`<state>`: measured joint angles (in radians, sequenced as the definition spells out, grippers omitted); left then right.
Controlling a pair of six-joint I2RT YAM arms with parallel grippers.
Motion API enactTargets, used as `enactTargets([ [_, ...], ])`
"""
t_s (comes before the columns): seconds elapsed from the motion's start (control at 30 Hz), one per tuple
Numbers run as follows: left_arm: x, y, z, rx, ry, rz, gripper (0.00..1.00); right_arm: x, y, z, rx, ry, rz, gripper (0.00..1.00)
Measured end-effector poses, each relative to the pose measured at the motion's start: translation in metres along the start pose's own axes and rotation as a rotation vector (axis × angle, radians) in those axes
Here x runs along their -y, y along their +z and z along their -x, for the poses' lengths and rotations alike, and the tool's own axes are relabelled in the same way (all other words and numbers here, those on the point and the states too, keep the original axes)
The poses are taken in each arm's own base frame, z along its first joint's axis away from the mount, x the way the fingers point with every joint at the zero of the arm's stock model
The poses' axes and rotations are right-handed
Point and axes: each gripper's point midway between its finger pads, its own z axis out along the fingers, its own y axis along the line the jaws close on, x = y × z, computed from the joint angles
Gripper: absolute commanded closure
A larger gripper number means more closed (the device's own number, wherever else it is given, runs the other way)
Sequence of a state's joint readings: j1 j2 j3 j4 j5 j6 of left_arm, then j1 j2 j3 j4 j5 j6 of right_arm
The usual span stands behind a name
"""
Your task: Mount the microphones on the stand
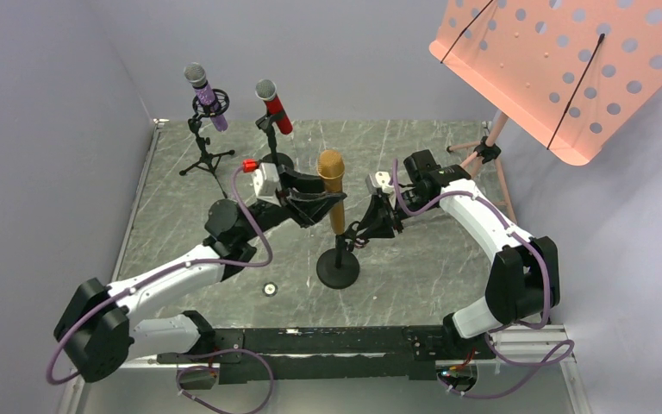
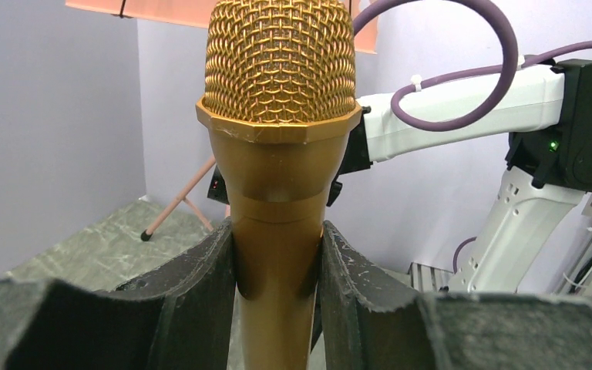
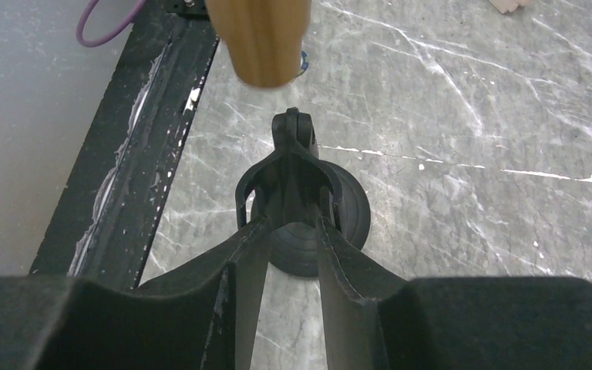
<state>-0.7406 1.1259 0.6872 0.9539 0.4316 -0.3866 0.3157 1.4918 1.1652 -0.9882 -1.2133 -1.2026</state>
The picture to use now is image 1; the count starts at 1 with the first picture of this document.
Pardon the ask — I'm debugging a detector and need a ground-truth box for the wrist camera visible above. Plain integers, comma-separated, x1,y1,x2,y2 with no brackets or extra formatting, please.
242,159,281,206
365,171,395,198

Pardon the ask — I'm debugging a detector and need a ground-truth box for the pink music stand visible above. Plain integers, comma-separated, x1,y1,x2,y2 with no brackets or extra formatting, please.
422,1,662,223

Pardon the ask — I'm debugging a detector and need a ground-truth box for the black tripod shock-mount stand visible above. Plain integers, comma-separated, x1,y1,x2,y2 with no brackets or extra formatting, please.
179,88,236,200

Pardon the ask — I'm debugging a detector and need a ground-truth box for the black round-base clip stand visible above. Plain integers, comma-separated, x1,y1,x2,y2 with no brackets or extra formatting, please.
255,110,295,170

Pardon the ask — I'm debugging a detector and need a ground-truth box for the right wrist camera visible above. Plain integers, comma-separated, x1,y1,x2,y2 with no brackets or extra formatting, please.
365,171,395,198

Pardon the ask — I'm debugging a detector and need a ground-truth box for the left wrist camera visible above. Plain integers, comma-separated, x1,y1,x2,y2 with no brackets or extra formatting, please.
242,159,281,206

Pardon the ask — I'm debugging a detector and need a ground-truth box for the gold microphone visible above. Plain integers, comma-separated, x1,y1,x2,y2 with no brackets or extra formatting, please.
316,149,346,235

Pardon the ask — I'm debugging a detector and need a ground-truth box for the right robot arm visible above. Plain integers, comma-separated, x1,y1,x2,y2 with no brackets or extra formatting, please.
353,150,560,341

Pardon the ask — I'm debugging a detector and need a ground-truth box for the red glitter microphone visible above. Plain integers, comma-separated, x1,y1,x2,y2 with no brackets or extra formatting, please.
255,79,293,135

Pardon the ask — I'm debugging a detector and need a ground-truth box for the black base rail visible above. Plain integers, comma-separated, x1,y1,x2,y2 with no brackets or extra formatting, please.
156,325,492,385

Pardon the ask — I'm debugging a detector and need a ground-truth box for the purple cable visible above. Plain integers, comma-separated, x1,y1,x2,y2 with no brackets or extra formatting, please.
392,159,577,400
45,166,275,414

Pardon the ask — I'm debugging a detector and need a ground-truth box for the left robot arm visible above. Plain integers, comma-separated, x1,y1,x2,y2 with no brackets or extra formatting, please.
46,162,347,385

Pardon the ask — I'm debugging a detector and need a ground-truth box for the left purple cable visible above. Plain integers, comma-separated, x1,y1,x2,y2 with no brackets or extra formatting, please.
45,166,275,414

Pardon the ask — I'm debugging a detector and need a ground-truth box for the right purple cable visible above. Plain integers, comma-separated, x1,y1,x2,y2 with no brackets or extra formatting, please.
392,159,577,400

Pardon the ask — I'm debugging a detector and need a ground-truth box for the black round-base mic stand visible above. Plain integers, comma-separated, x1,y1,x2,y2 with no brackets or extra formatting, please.
316,221,365,290

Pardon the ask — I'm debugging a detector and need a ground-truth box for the purple glitter microphone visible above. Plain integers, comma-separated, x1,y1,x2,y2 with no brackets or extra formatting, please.
184,62,229,132

